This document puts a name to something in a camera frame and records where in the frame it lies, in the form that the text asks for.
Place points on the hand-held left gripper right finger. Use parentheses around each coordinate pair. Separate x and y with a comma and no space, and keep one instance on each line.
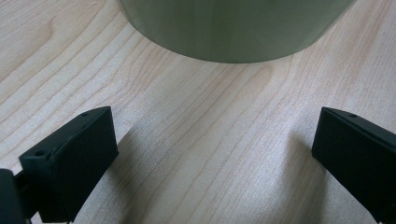
(358,155)

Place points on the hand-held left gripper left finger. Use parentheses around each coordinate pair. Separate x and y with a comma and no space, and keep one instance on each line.
(71,161)

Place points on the green ribbed plastic bin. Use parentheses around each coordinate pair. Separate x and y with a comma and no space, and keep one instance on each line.
(236,28)

